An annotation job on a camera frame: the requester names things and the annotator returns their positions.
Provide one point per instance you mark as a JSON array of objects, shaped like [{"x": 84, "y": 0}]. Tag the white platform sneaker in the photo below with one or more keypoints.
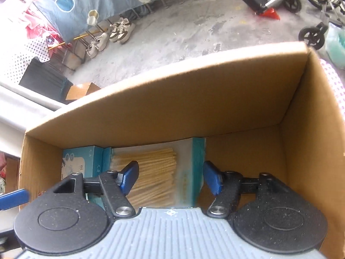
[
  {"x": 91, "y": 50},
  {"x": 102, "y": 41}
]

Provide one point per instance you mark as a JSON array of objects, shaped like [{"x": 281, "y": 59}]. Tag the yellow wooden pole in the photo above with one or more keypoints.
[{"x": 80, "y": 36}]

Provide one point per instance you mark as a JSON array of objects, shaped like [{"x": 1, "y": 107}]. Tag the light blue mask box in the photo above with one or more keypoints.
[{"x": 80, "y": 162}]

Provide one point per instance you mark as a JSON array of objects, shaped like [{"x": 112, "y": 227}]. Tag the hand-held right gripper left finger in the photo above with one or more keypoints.
[{"x": 129, "y": 176}]

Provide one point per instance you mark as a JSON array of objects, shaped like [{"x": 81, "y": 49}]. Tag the teal white swab box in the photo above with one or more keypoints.
[{"x": 153, "y": 172}]

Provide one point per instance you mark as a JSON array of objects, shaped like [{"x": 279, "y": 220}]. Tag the brown cardboard box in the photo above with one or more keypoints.
[{"x": 188, "y": 108}]

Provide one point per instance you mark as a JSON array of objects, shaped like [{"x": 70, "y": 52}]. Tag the white polka dot cloth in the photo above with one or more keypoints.
[{"x": 24, "y": 56}]

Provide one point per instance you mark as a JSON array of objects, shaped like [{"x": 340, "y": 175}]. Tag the green plastic bag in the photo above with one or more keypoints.
[{"x": 335, "y": 45}]

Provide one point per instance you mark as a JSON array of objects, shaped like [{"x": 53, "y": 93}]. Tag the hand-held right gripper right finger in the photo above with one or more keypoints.
[{"x": 211, "y": 178}]

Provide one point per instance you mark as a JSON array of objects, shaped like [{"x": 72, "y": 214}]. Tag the purple checkered tablecloth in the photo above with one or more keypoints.
[{"x": 337, "y": 86}]

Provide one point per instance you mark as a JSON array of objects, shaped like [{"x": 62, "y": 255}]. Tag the pink hanging clothes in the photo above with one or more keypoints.
[{"x": 35, "y": 24}]

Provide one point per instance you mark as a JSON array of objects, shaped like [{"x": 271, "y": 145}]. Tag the small wooden stool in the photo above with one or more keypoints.
[{"x": 80, "y": 90}]

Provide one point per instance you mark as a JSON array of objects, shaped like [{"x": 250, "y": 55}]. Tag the dark storage cabinet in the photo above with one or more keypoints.
[{"x": 43, "y": 81}]

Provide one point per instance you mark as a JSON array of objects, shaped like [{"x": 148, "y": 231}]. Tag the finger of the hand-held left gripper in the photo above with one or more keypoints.
[{"x": 13, "y": 198}]

